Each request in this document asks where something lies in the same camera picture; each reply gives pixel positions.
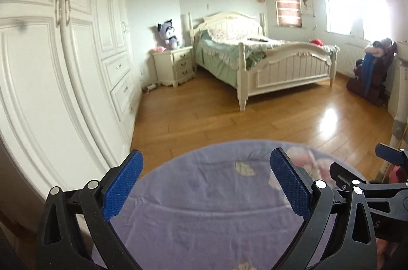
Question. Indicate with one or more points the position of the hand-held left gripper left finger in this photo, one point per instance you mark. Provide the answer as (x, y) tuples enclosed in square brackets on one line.
[(122, 184)]

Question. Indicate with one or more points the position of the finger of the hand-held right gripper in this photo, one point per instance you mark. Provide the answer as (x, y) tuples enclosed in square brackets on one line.
[(346, 176), (393, 155)]

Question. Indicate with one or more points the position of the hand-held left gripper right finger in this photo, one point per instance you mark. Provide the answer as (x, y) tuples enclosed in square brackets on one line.
[(291, 185)]

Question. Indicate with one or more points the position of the dark red armchair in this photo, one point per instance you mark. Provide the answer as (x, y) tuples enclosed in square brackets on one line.
[(381, 88)]

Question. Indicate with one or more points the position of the purple floral cloth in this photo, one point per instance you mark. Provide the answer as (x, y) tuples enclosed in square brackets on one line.
[(207, 200)]

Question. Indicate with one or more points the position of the blue garment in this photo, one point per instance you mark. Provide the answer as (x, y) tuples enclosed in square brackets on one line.
[(369, 72)]

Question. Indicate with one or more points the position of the white power strip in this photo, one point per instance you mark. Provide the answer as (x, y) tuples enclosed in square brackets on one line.
[(152, 86)]

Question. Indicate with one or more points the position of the white cabinet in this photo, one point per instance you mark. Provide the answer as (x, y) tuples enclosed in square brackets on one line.
[(402, 50)]

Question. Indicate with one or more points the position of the pile of clothes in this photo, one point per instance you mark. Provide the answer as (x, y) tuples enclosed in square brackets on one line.
[(381, 48)]

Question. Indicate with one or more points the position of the white radiator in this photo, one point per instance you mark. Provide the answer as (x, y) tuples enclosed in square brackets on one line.
[(350, 56)]

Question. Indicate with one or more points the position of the white wooden bed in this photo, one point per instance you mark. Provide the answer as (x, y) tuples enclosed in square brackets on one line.
[(287, 72)]

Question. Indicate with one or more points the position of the white nightstand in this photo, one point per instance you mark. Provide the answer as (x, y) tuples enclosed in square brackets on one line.
[(177, 66)]

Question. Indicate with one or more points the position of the white wardrobe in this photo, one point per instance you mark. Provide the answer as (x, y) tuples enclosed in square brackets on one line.
[(63, 66)]

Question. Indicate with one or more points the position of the red cloth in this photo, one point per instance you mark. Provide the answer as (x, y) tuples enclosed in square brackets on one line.
[(316, 42)]

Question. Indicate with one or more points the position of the small pink plush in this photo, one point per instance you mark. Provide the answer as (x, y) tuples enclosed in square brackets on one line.
[(158, 49)]

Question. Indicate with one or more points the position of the white framed window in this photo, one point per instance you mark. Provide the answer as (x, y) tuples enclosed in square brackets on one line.
[(338, 8), (373, 15)]

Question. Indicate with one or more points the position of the dark remote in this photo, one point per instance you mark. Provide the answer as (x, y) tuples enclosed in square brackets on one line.
[(258, 40)]

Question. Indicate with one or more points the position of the green floral bedding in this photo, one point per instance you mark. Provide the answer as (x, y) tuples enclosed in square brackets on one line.
[(216, 53)]

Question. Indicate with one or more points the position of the purple plush toy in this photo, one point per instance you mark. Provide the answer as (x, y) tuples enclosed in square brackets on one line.
[(169, 34)]

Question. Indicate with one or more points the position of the striped window blind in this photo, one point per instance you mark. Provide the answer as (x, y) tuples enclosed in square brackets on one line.
[(288, 2)]

